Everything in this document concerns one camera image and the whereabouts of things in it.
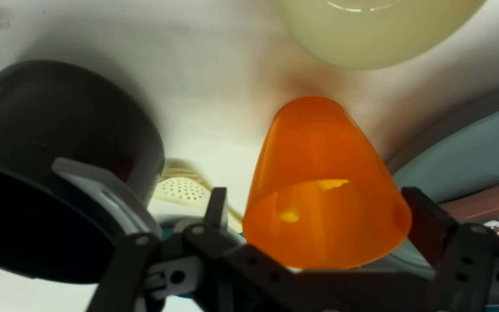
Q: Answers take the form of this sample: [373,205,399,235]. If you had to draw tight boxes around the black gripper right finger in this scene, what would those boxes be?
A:
[401,185,499,312]

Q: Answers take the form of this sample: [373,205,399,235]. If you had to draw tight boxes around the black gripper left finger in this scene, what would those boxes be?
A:
[87,185,252,312]

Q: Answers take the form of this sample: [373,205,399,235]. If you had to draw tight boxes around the yellow toy fry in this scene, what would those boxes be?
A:
[278,207,304,226]
[314,176,352,193]

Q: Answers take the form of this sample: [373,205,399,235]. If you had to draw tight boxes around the orange plastic cup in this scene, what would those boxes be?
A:
[241,93,415,273]

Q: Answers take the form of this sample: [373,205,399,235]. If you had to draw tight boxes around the grey-blue oval plate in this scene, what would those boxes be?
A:
[377,77,499,280]

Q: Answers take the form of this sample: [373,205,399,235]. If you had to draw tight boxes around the cream bowl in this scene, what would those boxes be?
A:
[274,0,489,72]

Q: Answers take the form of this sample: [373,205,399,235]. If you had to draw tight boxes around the cream slotted spoon teal handle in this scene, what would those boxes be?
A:
[148,157,247,233]

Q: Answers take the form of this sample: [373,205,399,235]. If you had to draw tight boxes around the black toy pot grey handles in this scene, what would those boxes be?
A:
[0,58,169,285]

